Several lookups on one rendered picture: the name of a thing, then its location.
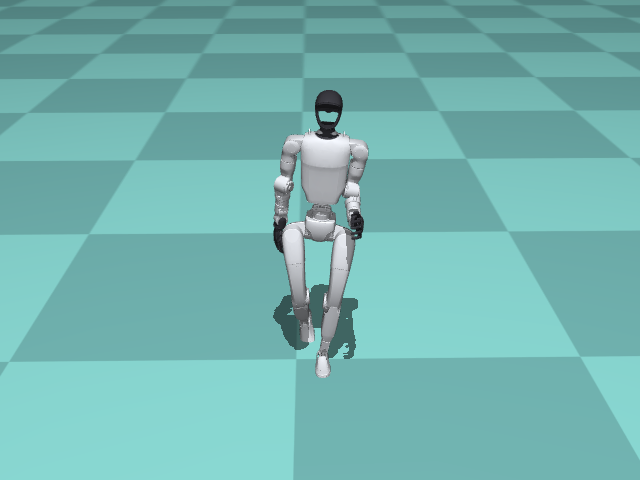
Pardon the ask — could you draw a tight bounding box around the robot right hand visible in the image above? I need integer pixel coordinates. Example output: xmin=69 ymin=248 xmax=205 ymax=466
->
xmin=273 ymin=218 xmax=286 ymax=253

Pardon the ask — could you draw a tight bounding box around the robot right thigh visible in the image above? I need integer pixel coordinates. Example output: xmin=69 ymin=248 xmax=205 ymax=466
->
xmin=282 ymin=221 xmax=310 ymax=308

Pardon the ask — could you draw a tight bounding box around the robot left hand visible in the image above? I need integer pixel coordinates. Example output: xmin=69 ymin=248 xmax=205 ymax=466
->
xmin=350 ymin=211 xmax=364 ymax=240

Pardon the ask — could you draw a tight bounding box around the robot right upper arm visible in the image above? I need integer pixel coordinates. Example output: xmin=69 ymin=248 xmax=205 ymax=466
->
xmin=274 ymin=135 xmax=304 ymax=194

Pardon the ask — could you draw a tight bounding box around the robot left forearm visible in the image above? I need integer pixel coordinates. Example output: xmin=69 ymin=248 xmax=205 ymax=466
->
xmin=345 ymin=187 xmax=362 ymax=227

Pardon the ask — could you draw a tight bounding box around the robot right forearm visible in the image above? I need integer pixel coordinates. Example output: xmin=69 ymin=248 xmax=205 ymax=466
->
xmin=274 ymin=177 xmax=290 ymax=225

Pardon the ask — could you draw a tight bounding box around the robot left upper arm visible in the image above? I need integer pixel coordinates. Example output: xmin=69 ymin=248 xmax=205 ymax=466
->
xmin=342 ymin=138 xmax=368 ymax=198

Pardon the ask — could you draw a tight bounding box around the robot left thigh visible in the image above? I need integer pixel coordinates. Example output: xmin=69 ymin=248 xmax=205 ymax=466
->
xmin=322 ymin=224 xmax=355 ymax=311

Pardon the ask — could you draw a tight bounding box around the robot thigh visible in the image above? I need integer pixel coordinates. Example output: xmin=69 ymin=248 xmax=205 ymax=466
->
xmin=282 ymin=221 xmax=310 ymax=308
xmin=322 ymin=224 xmax=355 ymax=311

